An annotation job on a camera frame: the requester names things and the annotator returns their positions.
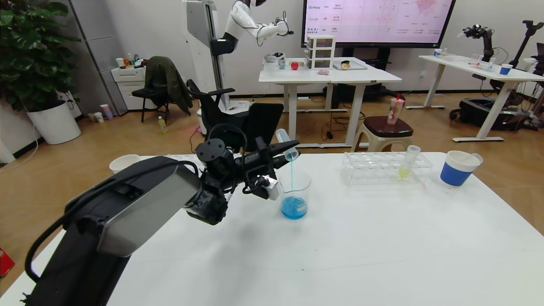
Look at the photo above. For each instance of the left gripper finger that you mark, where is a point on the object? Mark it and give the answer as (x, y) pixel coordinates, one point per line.
(276, 151)
(282, 163)

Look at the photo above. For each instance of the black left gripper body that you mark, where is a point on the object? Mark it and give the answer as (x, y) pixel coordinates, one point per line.
(262, 156)

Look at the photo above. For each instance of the blue pigment test tube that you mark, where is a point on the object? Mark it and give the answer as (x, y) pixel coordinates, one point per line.
(284, 138)

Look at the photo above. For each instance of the red pigment test tube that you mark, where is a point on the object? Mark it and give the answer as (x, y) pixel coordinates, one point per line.
(472, 159)

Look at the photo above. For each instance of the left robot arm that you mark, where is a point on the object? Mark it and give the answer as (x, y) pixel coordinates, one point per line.
(140, 204)

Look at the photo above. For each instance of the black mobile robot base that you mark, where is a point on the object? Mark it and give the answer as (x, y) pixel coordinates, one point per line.
(480, 112)

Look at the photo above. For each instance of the black distant robot arm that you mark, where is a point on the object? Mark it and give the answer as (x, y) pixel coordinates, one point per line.
(486, 38)

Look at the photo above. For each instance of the clear glass beaker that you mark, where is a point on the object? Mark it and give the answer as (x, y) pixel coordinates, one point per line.
(294, 206)

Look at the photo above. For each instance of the clear acrylic tube rack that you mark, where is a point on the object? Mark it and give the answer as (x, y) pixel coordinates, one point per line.
(374, 168)
(182, 158)

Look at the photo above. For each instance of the yellow pigment test tube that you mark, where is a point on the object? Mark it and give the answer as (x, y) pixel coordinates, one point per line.
(407, 163)

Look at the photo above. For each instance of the small clear tube rack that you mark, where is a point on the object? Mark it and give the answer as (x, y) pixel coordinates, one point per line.
(482, 64)

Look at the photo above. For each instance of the black office chair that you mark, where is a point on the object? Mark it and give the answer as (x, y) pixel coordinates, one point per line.
(265, 119)

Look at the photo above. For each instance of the white standing desk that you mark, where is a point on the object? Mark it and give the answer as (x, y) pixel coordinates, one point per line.
(365, 76)
(293, 76)

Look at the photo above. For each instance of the small glass cup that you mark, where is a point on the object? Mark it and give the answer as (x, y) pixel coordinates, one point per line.
(281, 64)

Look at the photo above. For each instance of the grey bowl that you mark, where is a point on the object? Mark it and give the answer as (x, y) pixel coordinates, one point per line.
(270, 58)

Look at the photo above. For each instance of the green drink bottle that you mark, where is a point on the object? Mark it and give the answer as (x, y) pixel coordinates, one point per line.
(162, 125)

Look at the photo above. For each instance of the white drawer organizer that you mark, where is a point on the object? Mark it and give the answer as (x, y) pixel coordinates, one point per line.
(321, 51)

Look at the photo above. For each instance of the brown top stool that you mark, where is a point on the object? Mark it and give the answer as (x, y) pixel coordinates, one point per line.
(389, 127)

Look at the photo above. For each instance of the grey tray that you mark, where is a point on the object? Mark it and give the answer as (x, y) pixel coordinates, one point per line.
(357, 66)

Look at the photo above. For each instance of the olive green jacket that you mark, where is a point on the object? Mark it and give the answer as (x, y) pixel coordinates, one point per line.
(168, 80)

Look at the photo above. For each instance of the drink cup with straw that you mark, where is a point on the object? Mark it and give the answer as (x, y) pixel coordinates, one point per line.
(395, 111)

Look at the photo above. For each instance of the black side chair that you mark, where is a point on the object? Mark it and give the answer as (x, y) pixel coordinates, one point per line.
(144, 92)

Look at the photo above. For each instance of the white humanoid robot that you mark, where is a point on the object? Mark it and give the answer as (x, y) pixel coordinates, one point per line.
(199, 25)
(242, 19)

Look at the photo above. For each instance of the blue white paper cup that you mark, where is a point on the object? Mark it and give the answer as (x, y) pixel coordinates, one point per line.
(123, 161)
(455, 174)

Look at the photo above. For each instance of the white drawer cabinet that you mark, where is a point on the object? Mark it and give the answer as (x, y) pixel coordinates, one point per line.
(127, 85)

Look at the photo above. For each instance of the pink paper cup stack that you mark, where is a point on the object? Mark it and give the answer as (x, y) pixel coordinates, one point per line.
(106, 111)

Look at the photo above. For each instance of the small white paper cup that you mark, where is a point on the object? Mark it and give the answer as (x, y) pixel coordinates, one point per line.
(98, 117)

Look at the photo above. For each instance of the grey tall cabinet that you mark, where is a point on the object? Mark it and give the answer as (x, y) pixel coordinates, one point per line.
(102, 51)

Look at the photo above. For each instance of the long white desk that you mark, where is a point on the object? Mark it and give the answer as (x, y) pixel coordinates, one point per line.
(459, 63)

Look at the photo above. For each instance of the white plant pot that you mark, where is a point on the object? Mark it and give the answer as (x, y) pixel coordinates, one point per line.
(53, 125)

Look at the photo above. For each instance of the green potted plant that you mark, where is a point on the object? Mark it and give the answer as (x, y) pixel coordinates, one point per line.
(29, 51)

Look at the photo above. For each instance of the black tripod stand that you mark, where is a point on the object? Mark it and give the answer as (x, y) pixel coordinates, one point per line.
(529, 38)

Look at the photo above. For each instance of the red cardboard box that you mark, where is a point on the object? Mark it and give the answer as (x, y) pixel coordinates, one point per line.
(5, 261)

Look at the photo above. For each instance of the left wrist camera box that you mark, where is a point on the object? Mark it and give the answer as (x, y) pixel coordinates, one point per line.
(270, 189)

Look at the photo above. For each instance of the large wall screen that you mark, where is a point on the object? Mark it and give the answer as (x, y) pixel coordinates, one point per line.
(374, 21)

